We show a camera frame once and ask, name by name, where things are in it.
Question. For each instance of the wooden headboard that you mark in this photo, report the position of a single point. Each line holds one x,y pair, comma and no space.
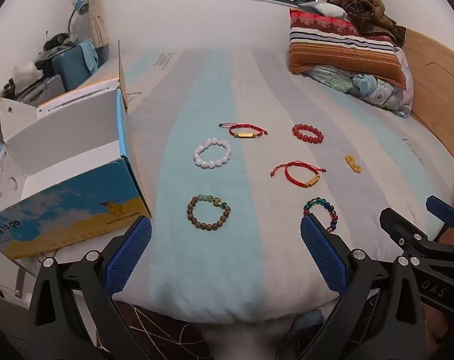
437,93

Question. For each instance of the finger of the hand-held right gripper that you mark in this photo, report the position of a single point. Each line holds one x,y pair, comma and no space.
407,228
442,208

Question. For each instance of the red orange striped pillow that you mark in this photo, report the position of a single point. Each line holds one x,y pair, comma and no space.
343,52

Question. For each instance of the dark patterned rug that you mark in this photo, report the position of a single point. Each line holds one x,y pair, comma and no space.
155,330

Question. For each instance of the striped bed sheet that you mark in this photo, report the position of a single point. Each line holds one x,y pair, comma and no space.
212,270

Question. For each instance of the blue and yellow cardboard box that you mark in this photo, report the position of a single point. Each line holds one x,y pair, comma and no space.
62,213

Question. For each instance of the floral quilt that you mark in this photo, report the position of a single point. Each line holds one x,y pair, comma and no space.
373,90

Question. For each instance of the grey suitcase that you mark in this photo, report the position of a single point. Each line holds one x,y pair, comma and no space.
43,90

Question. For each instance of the black bag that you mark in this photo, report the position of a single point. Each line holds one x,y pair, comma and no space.
60,41

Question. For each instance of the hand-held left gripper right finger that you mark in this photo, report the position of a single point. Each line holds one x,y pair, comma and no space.
322,249

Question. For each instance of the grey white pillow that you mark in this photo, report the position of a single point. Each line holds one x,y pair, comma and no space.
326,8

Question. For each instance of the light blue cloth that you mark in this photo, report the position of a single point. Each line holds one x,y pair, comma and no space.
89,54

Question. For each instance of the blue desk lamp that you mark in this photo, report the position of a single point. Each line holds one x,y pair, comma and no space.
80,6

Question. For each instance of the brown patterned cloth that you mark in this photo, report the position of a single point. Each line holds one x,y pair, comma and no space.
365,15

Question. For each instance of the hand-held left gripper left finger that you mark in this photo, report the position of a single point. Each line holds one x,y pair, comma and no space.
131,247

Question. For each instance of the teal suitcase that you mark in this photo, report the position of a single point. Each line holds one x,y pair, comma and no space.
67,67

